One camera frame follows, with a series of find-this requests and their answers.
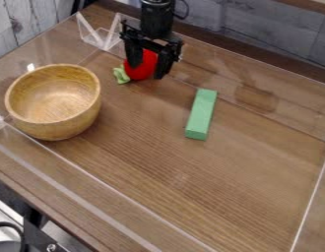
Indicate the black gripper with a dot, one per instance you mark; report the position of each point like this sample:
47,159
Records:
151,33

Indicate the red plush strawberry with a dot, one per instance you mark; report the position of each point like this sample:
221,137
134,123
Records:
126,73

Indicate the green rectangular block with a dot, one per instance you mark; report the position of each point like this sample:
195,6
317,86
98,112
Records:
198,124

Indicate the wooden bowl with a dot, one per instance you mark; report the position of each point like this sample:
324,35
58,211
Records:
55,101

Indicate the clear acrylic table barrier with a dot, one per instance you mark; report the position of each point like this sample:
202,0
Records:
134,187

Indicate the clear acrylic corner bracket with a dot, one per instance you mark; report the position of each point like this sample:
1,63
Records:
104,39

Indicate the black metal bracket with screw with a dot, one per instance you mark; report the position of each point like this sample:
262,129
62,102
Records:
39,242

